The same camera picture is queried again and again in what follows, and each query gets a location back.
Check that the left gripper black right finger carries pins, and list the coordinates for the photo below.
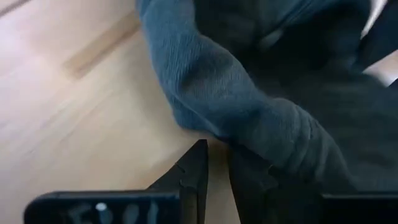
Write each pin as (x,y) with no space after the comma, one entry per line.
(264,199)

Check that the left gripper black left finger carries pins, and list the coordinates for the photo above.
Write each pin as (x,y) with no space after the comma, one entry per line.
(192,174)

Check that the charcoal black baseball cap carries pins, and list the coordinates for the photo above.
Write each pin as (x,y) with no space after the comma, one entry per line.
(217,77)

